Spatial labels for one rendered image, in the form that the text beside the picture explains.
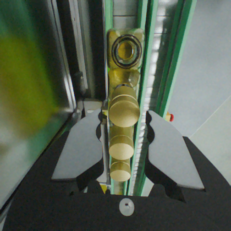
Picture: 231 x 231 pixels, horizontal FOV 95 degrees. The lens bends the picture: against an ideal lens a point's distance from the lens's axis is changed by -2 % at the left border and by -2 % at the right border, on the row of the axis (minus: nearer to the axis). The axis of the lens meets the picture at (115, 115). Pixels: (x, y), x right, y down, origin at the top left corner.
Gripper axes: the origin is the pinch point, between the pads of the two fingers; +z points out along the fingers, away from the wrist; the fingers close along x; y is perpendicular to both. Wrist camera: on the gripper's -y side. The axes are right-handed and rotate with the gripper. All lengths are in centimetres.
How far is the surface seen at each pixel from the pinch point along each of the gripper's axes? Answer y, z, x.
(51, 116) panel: 4.2, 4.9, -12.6
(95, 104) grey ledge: 13.0, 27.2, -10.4
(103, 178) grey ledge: 65, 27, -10
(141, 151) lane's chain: 38.6, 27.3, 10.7
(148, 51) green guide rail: -5.4, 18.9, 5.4
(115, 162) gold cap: 10.1, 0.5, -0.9
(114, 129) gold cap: 4.4, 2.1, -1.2
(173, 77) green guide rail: 0.4, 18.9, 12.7
